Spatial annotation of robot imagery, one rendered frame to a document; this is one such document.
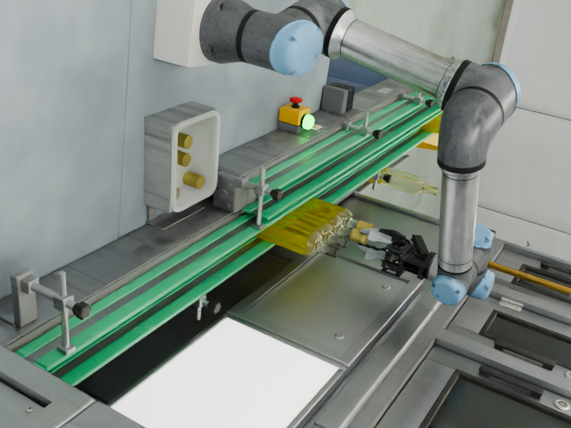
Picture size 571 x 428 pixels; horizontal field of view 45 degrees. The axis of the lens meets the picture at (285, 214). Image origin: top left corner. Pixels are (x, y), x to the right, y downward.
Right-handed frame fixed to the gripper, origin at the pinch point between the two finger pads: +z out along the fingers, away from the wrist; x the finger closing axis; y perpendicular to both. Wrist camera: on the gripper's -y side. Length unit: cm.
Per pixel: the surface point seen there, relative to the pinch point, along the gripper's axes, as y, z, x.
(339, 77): -94, 58, -13
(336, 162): -29.0, 24.7, -5.8
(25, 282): 86, 29, -16
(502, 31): -575, 112, 44
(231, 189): 21.8, 29.2, -12.6
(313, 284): 11.2, 8.1, 12.7
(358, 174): -47, 24, 4
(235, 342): 45.4, 9.6, 12.1
